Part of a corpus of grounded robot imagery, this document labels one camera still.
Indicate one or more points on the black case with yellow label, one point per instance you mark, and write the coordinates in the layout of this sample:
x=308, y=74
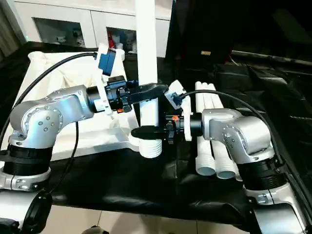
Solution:
x=195, y=29

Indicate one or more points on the grey curtain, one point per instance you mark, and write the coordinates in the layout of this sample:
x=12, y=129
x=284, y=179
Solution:
x=8, y=36

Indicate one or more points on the grey metal bar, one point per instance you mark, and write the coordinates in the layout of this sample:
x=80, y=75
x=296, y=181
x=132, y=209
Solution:
x=268, y=57

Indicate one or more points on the white plastic table leg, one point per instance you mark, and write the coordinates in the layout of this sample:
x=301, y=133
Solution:
x=204, y=156
x=146, y=48
x=223, y=161
x=215, y=97

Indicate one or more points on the black table mat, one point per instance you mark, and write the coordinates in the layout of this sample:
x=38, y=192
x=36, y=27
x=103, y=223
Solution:
x=122, y=182

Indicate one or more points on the white sideboard cabinet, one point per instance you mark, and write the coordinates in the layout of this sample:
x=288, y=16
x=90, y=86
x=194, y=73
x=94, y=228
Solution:
x=97, y=24

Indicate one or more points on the white plastic table top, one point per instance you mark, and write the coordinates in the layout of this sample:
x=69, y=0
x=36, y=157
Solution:
x=61, y=70

